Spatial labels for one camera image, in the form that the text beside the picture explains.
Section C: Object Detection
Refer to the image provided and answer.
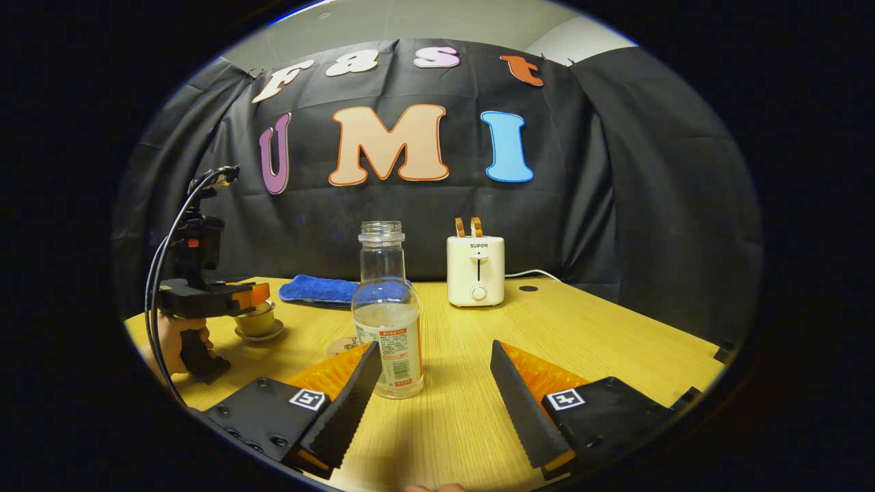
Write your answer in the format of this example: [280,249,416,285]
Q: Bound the clear labelled water bottle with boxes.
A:
[351,221,424,400]

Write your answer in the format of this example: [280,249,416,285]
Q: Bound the blue towel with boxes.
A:
[278,274,414,310]

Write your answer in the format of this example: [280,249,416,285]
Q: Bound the round cork coaster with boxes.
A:
[327,335,363,359]

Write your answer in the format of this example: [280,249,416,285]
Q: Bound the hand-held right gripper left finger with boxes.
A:
[198,340,382,480]

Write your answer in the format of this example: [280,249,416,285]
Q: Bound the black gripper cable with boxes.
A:
[145,167,230,405]

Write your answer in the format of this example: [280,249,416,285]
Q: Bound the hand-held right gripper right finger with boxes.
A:
[489,340,684,481]

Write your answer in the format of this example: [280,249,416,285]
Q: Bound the white toaster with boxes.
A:
[446,235,506,308]

